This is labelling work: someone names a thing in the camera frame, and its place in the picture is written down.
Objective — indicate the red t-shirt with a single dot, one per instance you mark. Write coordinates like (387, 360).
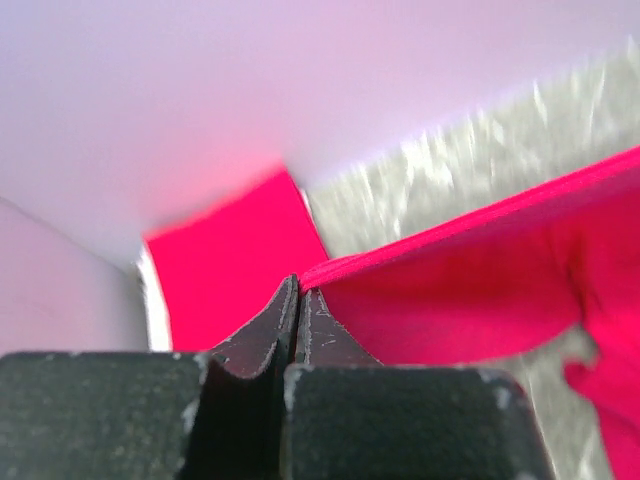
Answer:
(507, 278)
(219, 267)

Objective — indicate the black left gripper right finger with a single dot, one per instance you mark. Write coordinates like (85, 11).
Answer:
(349, 417)

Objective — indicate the folded red t-shirt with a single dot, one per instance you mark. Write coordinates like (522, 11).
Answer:
(219, 267)

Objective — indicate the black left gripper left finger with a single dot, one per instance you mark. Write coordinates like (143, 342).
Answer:
(213, 414)

